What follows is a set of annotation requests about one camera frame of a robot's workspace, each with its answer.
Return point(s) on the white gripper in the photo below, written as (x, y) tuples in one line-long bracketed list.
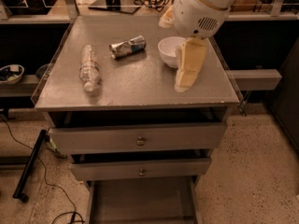
[(196, 16)]

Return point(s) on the clear plastic water bottle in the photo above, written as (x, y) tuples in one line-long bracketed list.
[(89, 71)]

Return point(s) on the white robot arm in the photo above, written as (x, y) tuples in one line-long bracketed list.
[(197, 21)]

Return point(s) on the top grey drawer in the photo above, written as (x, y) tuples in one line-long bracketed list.
[(134, 138)]

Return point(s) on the grey drawer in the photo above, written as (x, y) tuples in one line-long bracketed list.
[(159, 200), (140, 169), (134, 138)]

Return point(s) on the grey drawer cabinet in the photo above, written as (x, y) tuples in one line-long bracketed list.
[(138, 89)]

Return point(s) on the middle grey drawer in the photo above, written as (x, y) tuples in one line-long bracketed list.
[(140, 169)]

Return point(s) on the bottom grey drawer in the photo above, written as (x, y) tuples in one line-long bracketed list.
[(159, 200)]

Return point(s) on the white ceramic bowl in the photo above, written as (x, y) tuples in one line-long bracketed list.
[(167, 49)]

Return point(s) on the crushed silver can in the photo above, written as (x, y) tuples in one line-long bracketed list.
[(127, 47)]

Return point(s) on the black monitor stand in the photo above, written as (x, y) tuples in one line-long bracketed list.
[(120, 6)]

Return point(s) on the dark round bowl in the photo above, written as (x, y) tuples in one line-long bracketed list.
[(43, 72)]

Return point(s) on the white bowl with items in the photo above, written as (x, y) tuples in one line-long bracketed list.
[(11, 74)]

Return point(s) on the black bar on floor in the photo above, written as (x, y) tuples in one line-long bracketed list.
[(18, 193)]

